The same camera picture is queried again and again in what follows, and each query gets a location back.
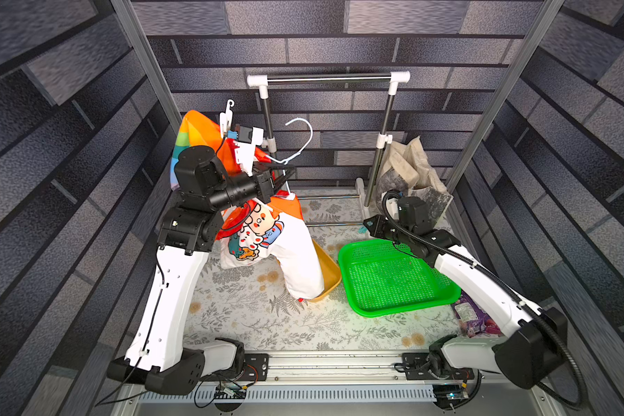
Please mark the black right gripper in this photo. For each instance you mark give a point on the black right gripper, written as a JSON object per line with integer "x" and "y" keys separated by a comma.
{"x": 377, "y": 226}

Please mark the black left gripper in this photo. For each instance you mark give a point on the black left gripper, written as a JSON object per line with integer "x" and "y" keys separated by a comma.
{"x": 265, "y": 186}

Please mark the colourful orange white kids jacket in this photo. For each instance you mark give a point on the colourful orange white kids jacket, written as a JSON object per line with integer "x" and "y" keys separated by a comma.
{"x": 256, "y": 230}

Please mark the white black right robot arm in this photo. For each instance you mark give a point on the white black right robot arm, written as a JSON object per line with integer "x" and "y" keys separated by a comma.
{"x": 532, "y": 343}

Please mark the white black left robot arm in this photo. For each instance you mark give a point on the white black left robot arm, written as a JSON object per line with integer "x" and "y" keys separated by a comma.
{"x": 157, "y": 358}

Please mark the metal clothes rack white joints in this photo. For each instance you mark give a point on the metal clothes rack white joints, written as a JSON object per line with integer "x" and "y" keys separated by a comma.
{"x": 384, "y": 139}

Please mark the green plastic basket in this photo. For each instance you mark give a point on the green plastic basket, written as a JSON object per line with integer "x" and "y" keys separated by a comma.
{"x": 381, "y": 278}

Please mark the beige printed paper bag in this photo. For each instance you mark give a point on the beige printed paper bag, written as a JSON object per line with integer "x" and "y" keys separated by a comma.
{"x": 407, "y": 169}

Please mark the yellow plastic tray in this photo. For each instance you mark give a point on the yellow plastic tray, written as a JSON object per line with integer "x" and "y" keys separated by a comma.
{"x": 331, "y": 272}

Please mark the purple plastic packet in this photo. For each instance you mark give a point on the purple plastic packet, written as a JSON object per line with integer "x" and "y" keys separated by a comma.
{"x": 473, "y": 321}

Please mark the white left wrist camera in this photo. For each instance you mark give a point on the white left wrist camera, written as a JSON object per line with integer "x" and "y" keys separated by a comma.
{"x": 245, "y": 139}

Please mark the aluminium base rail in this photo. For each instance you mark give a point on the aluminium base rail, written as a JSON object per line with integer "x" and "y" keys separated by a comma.
{"x": 344, "y": 383}

